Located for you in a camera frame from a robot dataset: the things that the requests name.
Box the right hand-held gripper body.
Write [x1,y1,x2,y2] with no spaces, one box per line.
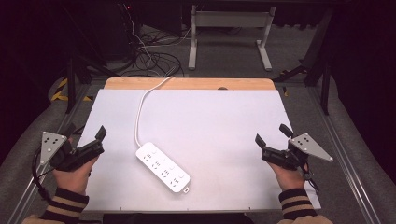
[261,133,334,172]

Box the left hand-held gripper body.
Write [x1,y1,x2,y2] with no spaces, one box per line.
[39,131,106,173]

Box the white power strip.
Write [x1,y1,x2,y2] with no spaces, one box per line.
[135,141,191,194]

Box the person's right hand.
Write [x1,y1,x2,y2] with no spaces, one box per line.
[267,161,310,192]

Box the person's left hand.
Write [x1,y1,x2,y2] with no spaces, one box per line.
[51,156,100,196]

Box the yellow black hazard tape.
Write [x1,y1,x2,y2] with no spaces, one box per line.
[50,77,93,103]

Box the black tripod stand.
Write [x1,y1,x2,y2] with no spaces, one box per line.
[64,55,123,115]

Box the white board sheet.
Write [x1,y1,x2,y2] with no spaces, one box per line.
[75,88,322,213]

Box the black metal stand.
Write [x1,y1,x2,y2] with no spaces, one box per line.
[273,8,332,117]

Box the dark equipment with red light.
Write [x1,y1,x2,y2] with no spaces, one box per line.
[117,2,143,59]

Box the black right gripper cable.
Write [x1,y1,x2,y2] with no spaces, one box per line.
[299,163,320,192]

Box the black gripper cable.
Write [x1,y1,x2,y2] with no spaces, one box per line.
[31,147,53,202]
[299,163,320,192]

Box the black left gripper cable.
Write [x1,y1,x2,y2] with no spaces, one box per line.
[31,147,53,202]

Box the aluminium rail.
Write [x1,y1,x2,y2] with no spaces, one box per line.
[306,85,382,224]
[6,83,92,224]

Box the white power cable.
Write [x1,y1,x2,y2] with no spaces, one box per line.
[134,76,176,147]

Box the tangle of black floor cables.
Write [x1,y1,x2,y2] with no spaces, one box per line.
[120,24,186,78]

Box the white metal stand frame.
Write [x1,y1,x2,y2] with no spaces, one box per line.
[188,4,277,72]

